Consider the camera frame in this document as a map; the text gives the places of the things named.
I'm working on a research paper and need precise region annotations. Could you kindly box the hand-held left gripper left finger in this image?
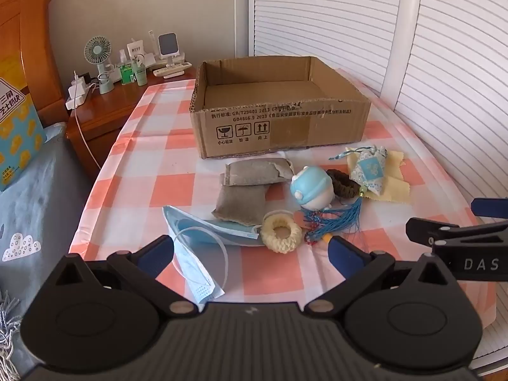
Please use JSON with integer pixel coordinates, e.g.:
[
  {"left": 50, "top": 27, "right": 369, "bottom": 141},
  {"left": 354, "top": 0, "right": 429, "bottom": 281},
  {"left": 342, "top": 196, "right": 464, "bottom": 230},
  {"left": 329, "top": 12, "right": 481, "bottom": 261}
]
[{"left": 53, "top": 235, "right": 199, "bottom": 318}]

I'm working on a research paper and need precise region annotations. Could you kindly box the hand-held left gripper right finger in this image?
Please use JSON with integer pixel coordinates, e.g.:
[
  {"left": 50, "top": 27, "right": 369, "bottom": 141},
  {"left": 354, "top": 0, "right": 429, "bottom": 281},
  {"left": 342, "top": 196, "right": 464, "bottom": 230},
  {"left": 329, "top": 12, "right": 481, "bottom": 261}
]
[{"left": 304, "top": 236, "right": 457, "bottom": 318}]

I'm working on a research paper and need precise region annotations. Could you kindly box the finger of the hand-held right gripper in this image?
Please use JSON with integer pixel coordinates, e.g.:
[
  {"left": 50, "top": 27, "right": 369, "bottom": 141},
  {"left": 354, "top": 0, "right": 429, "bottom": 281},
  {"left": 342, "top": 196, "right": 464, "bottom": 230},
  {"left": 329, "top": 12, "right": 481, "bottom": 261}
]
[
  {"left": 471, "top": 197, "right": 508, "bottom": 220},
  {"left": 405, "top": 217, "right": 508, "bottom": 247}
]

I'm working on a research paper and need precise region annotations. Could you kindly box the blue tassel pendant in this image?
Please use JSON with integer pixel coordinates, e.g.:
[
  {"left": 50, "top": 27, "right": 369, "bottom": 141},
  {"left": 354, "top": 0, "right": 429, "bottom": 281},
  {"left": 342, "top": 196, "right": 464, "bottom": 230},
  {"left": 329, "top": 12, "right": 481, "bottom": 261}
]
[{"left": 291, "top": 194, "right": 364, "bottom": 247}]

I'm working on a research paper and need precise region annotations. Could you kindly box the blue face mask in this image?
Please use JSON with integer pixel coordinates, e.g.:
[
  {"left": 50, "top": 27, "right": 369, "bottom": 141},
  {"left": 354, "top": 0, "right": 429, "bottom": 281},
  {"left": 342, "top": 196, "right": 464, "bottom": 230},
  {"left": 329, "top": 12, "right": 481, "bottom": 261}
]
[
  {"left": 162, "top": 205, "right": 263, "bottom": 249},
  {"left": 171, "top": 226, "right": 229, "bottom": 304}
]

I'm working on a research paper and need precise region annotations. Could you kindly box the cream scrunchie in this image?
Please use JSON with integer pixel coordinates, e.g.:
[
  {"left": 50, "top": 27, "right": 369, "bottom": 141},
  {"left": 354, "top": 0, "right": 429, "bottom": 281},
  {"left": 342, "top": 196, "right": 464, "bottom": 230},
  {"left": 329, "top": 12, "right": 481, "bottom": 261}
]
[{"left": 260, "top": 211, "right": 303, "bottom": 254}]

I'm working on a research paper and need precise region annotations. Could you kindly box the yellow cleaning cloth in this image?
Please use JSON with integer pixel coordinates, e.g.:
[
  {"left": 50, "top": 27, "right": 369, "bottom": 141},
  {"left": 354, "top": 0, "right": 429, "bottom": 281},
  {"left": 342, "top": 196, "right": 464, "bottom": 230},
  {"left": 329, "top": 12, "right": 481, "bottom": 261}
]
[{"left": 346, "top": 150, "right": 411, "bottom": 204}]

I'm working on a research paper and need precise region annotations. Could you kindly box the brown scrunchie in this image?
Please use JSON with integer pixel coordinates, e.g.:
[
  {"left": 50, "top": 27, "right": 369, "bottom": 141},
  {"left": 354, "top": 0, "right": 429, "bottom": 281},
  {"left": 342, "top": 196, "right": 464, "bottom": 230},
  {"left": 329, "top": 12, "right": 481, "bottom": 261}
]
[{"left": 325, "top": 169, "right": 360, "bottom": 200}]

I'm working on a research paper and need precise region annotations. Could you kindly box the blue and white plush toy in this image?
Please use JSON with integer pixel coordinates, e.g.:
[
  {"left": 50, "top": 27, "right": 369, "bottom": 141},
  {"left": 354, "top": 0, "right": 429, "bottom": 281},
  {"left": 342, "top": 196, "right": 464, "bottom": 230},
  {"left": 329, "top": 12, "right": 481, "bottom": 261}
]
[{"left": 290, "top": 165, "right": 335, "bottom": 209}]

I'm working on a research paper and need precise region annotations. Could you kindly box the blue floral sachet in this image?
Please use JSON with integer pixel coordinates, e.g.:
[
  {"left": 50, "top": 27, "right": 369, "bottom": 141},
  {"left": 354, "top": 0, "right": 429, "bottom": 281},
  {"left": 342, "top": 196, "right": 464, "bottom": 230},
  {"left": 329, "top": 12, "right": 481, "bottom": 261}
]
[{"left": 329, "top": 146, "right": 388, "bottom": 197}]

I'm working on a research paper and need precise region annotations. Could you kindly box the grey fabric sachet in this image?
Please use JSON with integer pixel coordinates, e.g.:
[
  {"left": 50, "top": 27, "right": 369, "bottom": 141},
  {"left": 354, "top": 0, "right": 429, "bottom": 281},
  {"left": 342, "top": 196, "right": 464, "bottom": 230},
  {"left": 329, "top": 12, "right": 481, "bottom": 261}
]
[
  {"left": 222, "top": 158, "right": 294, "bottom": 187},
  {"left": 211, "top": 183, "right": 271, "bottom": 225}
]

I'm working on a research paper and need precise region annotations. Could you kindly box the brown cardboard box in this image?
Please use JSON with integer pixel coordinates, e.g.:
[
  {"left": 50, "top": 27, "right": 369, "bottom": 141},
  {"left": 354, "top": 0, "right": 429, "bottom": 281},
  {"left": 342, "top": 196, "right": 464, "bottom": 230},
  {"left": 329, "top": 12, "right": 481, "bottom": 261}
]
[{"left": 190, "top": 56, "right": 371, "bottom": 160}]

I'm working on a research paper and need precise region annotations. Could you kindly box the orange white checkered tablecloth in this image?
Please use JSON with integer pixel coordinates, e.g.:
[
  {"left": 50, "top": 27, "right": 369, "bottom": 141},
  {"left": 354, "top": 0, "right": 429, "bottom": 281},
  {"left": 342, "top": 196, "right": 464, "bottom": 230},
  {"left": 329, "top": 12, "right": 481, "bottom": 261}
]
[{"left": 69, "top": 75, "right": 497, "bottom": 318}]

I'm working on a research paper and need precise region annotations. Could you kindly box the white louvered wardrobe door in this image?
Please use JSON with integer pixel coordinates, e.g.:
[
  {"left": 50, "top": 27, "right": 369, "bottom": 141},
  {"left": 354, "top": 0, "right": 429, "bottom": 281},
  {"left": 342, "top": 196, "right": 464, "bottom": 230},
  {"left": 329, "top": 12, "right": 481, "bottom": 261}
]
[
  {"left": 248, "top": 0, "right": 425, "bottom": 100},
  {"left": 379, "top": 0, "right": 508, "bottom": 381}
]

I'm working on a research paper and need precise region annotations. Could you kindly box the blue cloud print bed sheet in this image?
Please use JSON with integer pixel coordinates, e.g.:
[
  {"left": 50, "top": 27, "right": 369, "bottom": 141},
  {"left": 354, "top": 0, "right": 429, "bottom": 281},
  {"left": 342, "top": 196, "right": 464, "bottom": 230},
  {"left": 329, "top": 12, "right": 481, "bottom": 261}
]
[{"left": 0, "top": 121, "right": 100, "bottom": 381}]

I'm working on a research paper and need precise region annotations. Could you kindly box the wooden nightstand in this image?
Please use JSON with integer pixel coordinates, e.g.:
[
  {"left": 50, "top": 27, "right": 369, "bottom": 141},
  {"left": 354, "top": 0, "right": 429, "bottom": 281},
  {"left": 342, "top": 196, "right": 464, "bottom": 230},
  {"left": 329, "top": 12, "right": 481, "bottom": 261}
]
[{"left": 65, "top": 63, "right": 198, "bottom": 177}]

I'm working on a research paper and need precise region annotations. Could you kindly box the grey fringed blanket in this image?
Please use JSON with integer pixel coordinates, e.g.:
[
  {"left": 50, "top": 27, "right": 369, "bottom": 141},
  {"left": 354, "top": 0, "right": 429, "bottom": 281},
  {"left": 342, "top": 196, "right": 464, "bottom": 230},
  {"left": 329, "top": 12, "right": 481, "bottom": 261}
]
[{"left": 0, "top": 290, "right": 20, "bottom": 381}]

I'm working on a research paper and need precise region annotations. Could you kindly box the white power strip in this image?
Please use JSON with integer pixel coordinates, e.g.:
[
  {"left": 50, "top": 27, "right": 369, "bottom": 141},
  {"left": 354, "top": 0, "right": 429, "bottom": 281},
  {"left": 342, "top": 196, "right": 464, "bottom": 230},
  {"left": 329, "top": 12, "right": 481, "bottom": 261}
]
[{"left": 65, "top": 87, "right": 98, "bottom": 110}]

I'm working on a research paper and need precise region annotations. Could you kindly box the green bottle white cap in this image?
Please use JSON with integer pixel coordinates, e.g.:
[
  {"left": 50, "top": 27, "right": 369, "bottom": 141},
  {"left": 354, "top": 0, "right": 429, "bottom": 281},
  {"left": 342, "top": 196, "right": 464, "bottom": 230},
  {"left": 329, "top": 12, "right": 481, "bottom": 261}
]
[{"left": 135, "top": 56, "right": 148, "bottom": 86}]

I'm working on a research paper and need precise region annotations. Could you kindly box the green mini desk fan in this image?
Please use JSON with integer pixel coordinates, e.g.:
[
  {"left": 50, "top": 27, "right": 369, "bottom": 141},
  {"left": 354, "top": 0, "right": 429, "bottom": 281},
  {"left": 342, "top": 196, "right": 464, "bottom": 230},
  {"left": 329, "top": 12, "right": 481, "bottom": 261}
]
[{"left": 83, "top": 36, "right": 116, "bottom": 95}]

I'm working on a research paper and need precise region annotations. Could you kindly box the white stand with grey panel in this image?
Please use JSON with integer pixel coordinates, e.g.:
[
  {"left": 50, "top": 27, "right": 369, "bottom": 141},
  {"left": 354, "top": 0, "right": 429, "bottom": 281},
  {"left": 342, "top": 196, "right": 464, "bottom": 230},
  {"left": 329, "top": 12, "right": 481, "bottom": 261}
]
[{"left": 158, "top": 32, "right": 181, "bottom": 68}]

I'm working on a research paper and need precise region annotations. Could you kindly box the wooden bed headboard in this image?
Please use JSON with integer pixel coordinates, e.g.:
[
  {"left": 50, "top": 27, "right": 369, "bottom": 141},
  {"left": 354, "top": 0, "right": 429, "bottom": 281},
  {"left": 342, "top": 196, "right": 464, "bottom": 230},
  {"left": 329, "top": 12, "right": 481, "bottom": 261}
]
[{"left": 0, "top": 0, "right": 70, "bottom": 128}]

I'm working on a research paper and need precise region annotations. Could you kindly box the white cable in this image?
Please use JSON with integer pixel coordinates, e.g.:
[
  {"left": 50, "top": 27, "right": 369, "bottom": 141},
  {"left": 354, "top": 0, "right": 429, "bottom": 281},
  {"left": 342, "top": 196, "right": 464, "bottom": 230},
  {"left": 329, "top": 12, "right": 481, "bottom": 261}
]
[{"left": 72, "top": 69, "right": 102, "bottom": 172}]

